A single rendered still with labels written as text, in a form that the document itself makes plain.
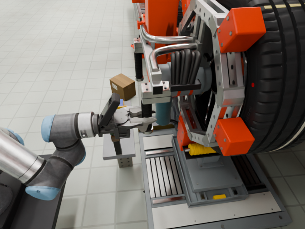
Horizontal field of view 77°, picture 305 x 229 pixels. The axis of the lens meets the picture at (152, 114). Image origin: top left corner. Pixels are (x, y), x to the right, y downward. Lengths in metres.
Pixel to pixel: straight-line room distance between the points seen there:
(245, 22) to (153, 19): 0.68
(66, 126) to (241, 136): 0.53
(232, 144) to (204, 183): 0.69
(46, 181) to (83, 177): 0.85
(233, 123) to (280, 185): 1.13
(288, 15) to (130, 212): 1.24
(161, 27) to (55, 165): 0.86
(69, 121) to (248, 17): 0.58
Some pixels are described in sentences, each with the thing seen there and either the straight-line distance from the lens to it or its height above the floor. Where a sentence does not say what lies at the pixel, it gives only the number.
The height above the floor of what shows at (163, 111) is 0.60.
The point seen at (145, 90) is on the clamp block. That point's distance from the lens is 0.58.
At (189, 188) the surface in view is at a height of 0.15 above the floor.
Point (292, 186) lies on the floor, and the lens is 1.74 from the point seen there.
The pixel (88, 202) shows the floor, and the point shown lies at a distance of 1.46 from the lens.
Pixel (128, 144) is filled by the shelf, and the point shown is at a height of 0.45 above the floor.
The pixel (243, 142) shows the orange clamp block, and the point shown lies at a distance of 0.59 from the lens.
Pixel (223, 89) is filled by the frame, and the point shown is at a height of 0.98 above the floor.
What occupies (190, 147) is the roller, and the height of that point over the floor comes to 0.53.
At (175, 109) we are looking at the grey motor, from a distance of 1.34.
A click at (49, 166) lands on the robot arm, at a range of 0.72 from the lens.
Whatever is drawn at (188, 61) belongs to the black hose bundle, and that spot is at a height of 1.03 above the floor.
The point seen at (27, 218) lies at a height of 0.30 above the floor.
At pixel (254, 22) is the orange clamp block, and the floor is 1.14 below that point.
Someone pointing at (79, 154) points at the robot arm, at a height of 0.69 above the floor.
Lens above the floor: 1.30
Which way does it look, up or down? 45 degrees down
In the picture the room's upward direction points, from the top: straight up
